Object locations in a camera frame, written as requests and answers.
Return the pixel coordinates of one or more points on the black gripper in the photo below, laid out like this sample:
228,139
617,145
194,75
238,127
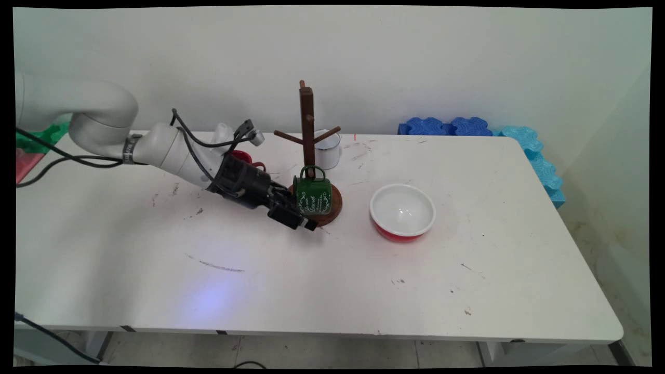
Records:
244,182

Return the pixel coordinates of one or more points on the green printed mug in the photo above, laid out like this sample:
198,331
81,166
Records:
314,200

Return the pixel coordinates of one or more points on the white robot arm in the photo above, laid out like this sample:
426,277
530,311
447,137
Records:
98,111

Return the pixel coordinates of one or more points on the red enamel mug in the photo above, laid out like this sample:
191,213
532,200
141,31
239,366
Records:
243,156

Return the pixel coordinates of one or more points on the white enamel mug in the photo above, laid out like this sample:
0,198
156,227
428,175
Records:
328,156

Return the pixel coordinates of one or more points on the brown wooden mug tree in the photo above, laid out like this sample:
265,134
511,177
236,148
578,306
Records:
306,114

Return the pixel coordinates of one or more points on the red bowl white inside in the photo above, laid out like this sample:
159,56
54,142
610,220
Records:
402,210

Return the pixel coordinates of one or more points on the dark blue foam mat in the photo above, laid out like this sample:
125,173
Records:
431,126

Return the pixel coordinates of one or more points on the green foam mat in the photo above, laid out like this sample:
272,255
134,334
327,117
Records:
41,137

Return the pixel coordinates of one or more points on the light blue foam mat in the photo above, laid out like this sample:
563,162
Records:
540,166

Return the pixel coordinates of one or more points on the red foam mat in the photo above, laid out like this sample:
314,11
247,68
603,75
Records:
25,163

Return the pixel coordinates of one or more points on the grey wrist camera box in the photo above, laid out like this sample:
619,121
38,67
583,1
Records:
255,137

